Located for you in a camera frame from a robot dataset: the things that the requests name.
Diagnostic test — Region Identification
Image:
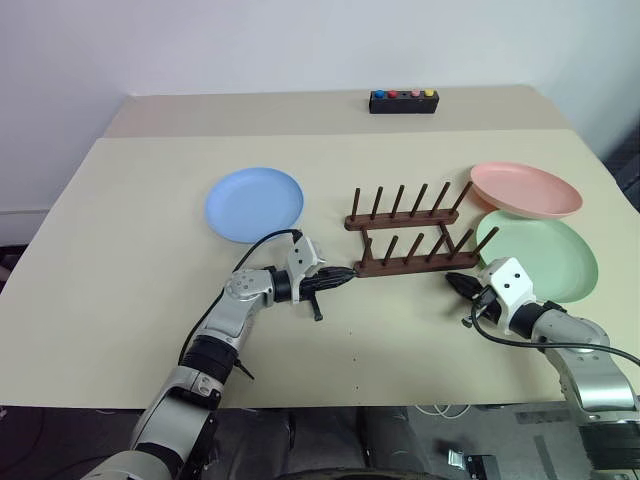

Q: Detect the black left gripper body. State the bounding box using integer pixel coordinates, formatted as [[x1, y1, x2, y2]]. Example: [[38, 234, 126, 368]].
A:
[[298, 269, 333, 323]]

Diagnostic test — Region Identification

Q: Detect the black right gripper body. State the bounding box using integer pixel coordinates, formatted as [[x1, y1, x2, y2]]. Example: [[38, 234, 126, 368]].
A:
[[462, 283, 503, 330]]

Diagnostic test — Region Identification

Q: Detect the dark wooden dish rack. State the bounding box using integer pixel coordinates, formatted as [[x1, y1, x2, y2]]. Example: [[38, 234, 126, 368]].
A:
[[343, 180, 501, 279]]

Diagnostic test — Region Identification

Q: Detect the green plastic plate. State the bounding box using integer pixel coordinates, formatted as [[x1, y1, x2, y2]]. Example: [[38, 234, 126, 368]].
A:
[[474, 209, 600, 305]]

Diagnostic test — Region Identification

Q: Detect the blue plastic plate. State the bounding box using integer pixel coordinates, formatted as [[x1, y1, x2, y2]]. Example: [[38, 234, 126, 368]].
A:
[[204, 166, 306, 246]]

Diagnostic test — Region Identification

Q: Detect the pink plastic plate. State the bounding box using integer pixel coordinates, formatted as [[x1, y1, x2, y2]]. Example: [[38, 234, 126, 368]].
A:
[[469, 160, 585, 221]]

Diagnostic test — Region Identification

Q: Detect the black button box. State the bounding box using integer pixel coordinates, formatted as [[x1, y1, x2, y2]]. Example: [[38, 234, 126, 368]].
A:
[[368, 88, 440, 117]]

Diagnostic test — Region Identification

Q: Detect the black textured floor object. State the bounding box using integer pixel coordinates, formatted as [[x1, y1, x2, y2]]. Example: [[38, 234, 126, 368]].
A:
[[601, 133, 640, 212]]

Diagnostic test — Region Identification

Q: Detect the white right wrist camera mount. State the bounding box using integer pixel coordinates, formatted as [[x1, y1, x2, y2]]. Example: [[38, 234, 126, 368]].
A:
[[476, 256, 537, 337]]

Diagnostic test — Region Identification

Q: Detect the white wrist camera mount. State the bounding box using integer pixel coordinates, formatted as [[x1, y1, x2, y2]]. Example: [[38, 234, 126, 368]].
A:
[[476, 256, 537, 337], [286, 234, 327, 305]]

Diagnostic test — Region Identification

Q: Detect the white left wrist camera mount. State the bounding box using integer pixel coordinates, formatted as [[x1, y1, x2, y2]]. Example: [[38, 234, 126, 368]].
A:
[[286, 234, 327, 305]]

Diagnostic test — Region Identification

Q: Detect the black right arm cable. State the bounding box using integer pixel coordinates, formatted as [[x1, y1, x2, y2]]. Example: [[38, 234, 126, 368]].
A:
[[470, 293, 640, 367]]

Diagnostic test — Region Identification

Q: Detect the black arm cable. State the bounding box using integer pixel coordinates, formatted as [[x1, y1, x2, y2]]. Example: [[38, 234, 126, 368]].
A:
[[470, 293, 640, 367], [177, 228, 304, 366]]

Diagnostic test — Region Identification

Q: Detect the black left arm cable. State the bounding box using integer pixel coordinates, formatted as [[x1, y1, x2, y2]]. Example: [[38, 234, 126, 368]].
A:
[[177, 228, 304, 366]]

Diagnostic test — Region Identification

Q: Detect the white floor cable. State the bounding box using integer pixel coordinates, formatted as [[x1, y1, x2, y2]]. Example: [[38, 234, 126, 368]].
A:
[[416, 401, 477, 420]]

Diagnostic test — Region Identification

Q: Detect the silver metal bracket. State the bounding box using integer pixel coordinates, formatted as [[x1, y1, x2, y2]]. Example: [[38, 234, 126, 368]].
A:
[[445, 447, 470, 472]]

